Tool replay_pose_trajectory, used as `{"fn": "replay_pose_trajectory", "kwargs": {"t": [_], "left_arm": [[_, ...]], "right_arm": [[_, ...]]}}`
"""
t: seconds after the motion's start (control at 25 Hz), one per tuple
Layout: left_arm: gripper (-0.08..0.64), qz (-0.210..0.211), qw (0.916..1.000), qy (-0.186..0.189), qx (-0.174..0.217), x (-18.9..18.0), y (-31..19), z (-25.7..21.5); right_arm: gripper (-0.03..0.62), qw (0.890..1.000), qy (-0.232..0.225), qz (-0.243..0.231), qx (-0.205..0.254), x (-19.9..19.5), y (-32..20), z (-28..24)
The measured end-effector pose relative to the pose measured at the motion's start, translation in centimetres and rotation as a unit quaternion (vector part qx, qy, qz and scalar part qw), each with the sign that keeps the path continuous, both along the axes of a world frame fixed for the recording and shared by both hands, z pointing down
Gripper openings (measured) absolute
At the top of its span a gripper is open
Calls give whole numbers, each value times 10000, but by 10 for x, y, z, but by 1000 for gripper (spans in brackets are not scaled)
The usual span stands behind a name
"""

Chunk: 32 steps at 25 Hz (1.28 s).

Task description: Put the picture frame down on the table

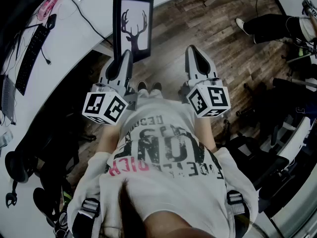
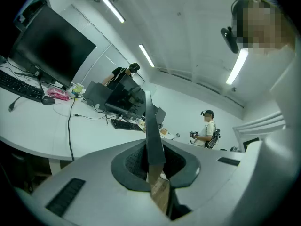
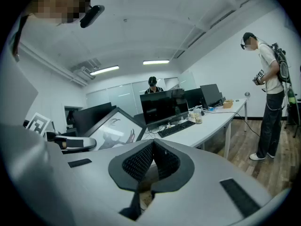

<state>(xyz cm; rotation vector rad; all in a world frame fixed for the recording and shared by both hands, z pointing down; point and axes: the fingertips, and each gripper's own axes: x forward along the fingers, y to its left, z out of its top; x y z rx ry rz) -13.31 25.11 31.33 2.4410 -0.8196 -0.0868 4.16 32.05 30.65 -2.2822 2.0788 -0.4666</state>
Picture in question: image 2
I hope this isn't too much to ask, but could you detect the black computer mouse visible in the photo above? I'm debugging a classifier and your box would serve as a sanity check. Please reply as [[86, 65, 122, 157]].
[[41, 96, 56, 106]]

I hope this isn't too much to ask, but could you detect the thin white cable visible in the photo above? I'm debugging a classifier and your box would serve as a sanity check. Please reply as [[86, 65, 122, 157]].
[[53, 102, 71, 117]]

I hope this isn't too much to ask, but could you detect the large black curved monitor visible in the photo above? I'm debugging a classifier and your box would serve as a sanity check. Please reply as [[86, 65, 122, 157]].
[[9, 5, 97, 91]]

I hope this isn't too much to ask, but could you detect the black cable with large plug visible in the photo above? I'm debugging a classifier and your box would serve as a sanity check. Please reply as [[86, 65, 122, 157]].
[[8, 93, 32, 113]]

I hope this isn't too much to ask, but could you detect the black keyboard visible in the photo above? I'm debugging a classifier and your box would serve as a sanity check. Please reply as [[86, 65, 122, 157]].
[[110, 118, 146, 131], [0, 69, 45, 103]]

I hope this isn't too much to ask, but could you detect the white slatted panel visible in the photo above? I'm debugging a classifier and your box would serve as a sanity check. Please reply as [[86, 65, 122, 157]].
[[232, 112, 287, 137]]

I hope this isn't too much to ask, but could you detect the pink wipes packet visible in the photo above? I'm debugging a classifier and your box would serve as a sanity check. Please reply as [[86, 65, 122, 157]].
[[48, 87, 70, 102]]

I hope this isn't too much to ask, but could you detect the thin black cable silver plug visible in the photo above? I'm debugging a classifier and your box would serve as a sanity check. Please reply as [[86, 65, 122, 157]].
[[74, 112, 118, 121]]

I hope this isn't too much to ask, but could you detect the person's head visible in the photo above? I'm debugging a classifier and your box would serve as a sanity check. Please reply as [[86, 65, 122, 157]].
[[231, 0, 297, 56]]

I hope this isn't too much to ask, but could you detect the framed deer picture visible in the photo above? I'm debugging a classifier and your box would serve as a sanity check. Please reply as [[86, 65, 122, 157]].
[[144, 90, 171, 218]]

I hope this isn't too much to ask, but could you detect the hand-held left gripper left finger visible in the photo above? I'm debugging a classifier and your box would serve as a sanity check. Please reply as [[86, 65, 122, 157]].
[[32, 139, 172, 226]]

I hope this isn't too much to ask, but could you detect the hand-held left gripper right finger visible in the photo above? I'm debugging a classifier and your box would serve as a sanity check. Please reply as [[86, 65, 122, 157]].
[[162, 139, 245, 221]]

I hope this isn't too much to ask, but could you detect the black head-mounted camera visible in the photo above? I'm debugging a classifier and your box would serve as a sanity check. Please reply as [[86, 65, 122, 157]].
[[220, 26, 239, 54]]

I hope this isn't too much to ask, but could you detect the thick black cable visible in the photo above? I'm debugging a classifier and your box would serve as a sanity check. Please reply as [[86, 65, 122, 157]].
[[67, 94, 78, 161]]

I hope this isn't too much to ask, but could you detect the operator in white clothing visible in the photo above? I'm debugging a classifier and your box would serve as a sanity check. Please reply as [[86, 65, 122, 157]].
[[235, 45, 301, 226]]

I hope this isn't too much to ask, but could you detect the small black monitor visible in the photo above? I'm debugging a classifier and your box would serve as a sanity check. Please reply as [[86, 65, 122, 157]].
[[154, 106, 167, 128]]

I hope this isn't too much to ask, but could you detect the long ceiling light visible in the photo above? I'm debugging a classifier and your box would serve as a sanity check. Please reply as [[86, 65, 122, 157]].
[[138, 44, 155, 67], [226, 48, 249, 85], [100, 0, 126, 24]]

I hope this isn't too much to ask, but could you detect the grey monitor back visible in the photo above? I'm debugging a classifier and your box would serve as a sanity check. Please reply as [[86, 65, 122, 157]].
[[83, 81, 113, 110]]

